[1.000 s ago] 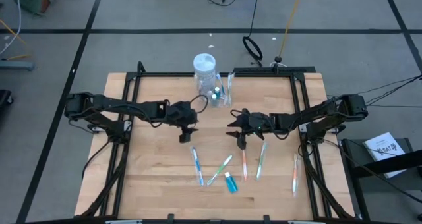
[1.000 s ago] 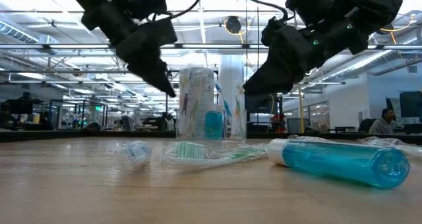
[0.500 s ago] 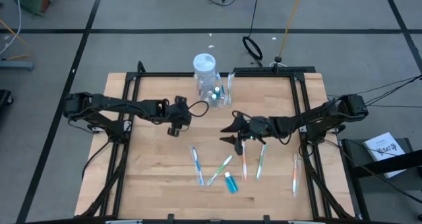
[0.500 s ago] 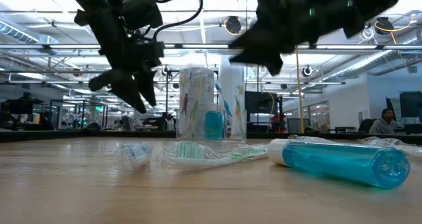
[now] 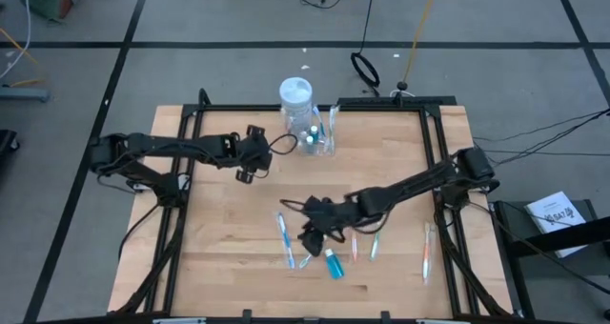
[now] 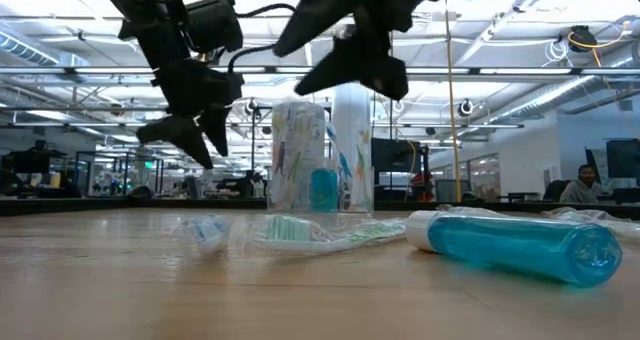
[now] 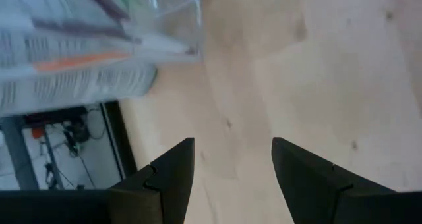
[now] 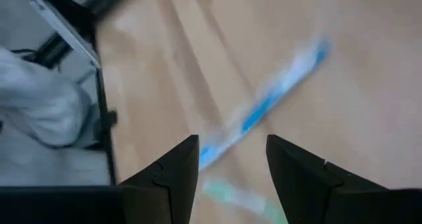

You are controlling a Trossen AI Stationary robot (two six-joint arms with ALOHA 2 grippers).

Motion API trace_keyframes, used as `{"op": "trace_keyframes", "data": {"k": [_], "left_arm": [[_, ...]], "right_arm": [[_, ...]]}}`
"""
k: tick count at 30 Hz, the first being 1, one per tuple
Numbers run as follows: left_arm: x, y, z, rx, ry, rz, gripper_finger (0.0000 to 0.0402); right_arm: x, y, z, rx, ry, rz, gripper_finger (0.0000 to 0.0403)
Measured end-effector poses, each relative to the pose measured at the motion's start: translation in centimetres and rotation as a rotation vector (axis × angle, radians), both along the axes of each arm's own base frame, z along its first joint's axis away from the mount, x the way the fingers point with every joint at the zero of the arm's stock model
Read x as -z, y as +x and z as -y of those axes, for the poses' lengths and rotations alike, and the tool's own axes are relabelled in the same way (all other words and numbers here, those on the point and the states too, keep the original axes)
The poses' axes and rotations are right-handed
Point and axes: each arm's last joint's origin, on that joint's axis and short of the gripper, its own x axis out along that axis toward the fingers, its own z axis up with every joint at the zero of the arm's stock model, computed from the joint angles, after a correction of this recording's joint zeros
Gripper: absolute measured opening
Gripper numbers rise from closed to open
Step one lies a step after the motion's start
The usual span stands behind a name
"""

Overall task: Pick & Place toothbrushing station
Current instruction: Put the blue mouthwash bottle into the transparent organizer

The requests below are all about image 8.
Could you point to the white cloth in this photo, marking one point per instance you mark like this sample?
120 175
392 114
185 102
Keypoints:
39 105

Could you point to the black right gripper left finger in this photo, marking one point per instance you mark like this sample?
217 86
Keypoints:
171 191

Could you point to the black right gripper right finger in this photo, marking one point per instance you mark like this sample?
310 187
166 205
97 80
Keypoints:
296 184

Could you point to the black aluminium table frame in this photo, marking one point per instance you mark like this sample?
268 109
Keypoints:
105 141

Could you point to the green toothbrush in clear wrapper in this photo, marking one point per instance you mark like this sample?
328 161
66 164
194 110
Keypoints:
237 197

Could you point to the blue toothbrush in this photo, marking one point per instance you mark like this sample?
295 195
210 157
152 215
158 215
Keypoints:
260 112

